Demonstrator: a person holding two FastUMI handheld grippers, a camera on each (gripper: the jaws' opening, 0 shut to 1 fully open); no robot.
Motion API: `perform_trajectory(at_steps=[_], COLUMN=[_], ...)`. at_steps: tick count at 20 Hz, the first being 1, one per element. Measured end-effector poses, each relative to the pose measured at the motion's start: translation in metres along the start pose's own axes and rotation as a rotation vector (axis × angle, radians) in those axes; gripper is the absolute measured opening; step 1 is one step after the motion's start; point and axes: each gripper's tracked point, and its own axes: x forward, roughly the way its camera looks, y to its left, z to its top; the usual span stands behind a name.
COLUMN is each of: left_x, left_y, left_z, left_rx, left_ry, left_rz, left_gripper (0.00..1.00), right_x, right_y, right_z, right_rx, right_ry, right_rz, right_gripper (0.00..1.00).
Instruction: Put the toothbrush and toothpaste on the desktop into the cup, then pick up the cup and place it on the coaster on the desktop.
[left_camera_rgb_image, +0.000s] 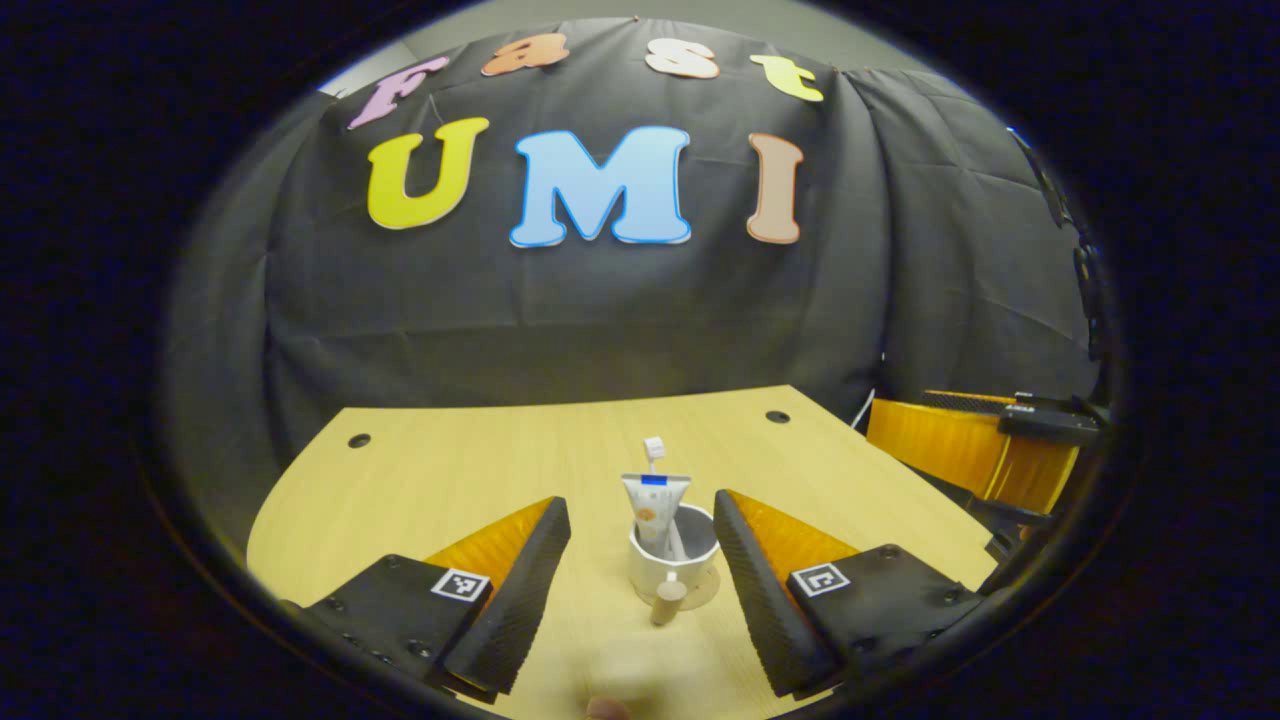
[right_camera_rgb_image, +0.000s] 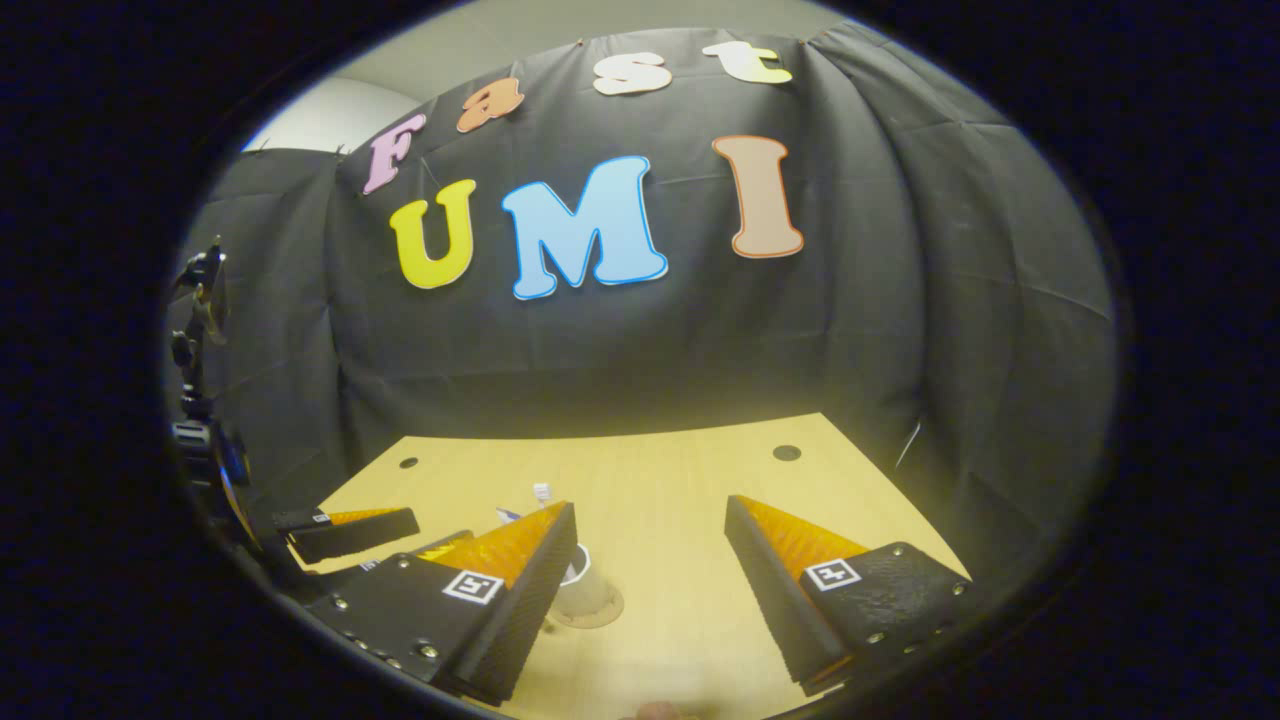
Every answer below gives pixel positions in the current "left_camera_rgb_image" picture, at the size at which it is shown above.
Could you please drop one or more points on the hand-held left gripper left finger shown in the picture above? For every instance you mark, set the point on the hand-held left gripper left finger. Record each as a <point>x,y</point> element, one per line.
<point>520,600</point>

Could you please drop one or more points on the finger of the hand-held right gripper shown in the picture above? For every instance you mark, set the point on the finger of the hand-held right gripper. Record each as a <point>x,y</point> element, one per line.
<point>1015,520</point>
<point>940,440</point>

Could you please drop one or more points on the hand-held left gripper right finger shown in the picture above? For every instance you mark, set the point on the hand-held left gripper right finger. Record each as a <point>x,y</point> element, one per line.
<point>750,590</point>

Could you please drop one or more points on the round wooden coaster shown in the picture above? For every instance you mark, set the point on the round wooden coaster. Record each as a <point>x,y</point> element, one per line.
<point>708,592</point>

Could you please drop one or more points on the white toothpaste tube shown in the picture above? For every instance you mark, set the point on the white toothpaste tube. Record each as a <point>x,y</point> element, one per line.
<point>650,510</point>

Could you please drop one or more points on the white toothbrush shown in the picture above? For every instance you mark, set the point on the white toothbrush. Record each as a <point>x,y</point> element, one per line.
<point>654,447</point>

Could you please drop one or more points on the wooden desktop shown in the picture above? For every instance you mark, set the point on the wooden desktop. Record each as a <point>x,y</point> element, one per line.
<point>450,470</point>

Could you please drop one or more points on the dark metal stand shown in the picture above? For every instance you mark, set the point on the dark metal stand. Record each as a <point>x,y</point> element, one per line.
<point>1085,270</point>

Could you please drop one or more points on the black backdrop cloth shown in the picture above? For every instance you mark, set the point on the black backdrop cloth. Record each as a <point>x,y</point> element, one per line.
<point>600,320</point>

